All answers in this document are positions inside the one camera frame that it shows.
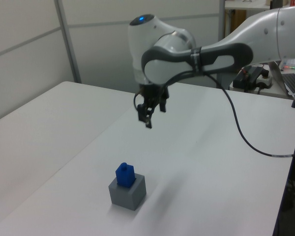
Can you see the grey partition post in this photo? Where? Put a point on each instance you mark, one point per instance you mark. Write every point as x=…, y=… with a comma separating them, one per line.
x=221, y=22

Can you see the black power supply box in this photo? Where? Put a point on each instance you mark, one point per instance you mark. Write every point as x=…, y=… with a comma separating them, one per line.
x=248, y=76

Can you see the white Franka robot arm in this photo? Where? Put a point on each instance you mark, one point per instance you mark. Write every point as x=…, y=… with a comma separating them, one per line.
x=260, y=39

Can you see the white emergency stop box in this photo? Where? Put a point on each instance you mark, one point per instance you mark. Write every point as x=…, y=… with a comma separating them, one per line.
x=265, y=81

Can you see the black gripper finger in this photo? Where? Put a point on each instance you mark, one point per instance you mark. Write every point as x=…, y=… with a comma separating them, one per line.
x=143, y=114
x=163, y=105

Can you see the grey hollow cuboid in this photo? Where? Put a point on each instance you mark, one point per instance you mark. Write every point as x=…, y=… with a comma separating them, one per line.
x=127, y=196

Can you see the white backlit keyboard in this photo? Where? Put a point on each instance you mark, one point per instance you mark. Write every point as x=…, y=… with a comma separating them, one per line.
x=293, y=64

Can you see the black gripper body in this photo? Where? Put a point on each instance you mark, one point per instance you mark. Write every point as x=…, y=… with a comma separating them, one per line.
x=152, y=92

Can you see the blue block with knob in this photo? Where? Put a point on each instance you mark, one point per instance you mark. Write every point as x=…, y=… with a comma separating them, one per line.
x=125, y=175

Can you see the silver laptop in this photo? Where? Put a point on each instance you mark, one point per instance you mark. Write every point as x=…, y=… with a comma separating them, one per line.
x=291, y=82

